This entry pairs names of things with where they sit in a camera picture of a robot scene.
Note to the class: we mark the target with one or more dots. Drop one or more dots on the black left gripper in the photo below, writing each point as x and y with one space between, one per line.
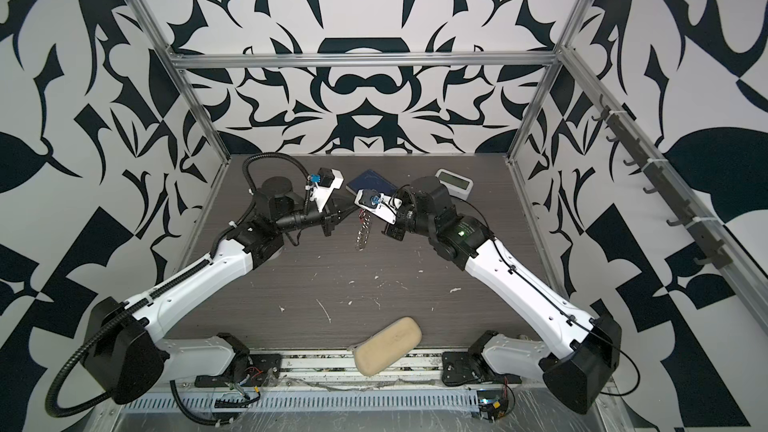
336 208

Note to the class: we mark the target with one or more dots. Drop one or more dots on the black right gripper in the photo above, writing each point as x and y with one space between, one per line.
395 231

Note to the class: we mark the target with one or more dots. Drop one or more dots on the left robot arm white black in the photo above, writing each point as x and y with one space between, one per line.
127 351

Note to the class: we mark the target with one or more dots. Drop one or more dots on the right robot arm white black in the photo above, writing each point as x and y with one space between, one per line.
576 353

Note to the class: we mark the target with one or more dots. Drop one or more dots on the blue notebook yellow label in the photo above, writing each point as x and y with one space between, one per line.
370 179

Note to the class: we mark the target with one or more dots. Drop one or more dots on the white digital clock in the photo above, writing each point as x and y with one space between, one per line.
458 186

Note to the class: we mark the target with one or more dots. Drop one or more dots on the small circuit board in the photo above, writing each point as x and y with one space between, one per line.
495 404

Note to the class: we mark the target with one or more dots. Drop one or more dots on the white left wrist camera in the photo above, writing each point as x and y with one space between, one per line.
321 186

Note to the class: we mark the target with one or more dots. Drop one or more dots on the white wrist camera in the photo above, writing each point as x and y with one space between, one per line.
321 186
378 204

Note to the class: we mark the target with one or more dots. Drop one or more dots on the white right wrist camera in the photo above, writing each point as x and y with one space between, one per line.
378 204

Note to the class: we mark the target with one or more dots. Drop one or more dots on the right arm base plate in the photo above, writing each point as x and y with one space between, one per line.
459 368

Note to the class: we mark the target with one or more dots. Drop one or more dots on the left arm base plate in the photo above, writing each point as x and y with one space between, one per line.
252 370

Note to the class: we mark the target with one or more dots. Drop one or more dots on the white cable duct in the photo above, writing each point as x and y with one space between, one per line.
279 401

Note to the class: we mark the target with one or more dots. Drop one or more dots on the wall hook rail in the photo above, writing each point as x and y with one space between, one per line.
667 183

